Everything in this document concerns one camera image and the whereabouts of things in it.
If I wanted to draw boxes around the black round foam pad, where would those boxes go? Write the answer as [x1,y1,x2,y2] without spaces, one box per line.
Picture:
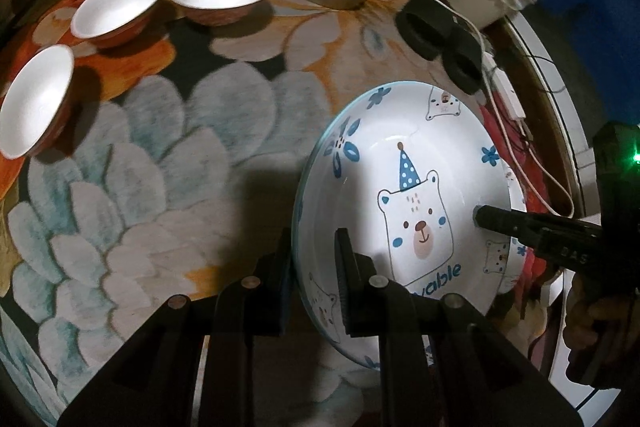
[395,0,467,61]
[444,32,484,96]

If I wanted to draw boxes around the person's right hand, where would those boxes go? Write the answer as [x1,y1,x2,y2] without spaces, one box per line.
[564,273,609,354]

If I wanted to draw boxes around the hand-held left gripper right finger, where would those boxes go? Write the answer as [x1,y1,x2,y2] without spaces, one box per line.
[335,228,585,427]

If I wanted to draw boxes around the black cable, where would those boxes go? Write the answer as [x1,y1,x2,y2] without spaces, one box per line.
[524,51,583,100]

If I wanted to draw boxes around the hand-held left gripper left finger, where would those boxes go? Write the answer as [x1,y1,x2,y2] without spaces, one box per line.
[57,227,297,427]

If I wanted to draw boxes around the white power strip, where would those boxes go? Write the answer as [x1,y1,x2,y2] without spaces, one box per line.
[481,52,527,124]

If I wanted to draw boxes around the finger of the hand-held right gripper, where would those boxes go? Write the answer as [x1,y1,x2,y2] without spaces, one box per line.
[471,204,602,249]

